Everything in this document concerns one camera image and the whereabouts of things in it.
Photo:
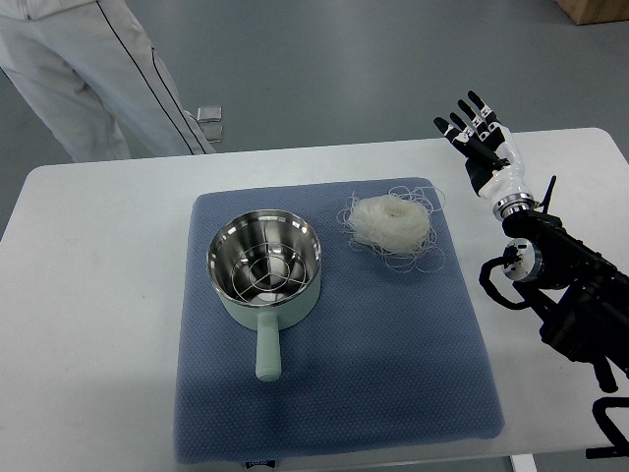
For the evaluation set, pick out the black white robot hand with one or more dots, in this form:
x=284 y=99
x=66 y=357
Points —
x=494 y=164

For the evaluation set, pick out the white vermicelli noodle nest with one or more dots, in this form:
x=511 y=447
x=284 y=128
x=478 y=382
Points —
x=396 y=227

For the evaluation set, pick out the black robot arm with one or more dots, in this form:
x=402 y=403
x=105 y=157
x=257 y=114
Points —
x=580 y=297

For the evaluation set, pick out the mint green steel pot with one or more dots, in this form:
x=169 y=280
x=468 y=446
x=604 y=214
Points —
x=274 y=226

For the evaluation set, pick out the cardboard box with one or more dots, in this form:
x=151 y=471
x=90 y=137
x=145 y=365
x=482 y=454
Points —
x=592 y=12

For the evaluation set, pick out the person in white clothes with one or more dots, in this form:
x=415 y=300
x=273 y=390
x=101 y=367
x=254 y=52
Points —
x=87 y=69

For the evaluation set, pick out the wire steaming rack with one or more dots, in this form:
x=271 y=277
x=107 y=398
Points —
x=264 y=274

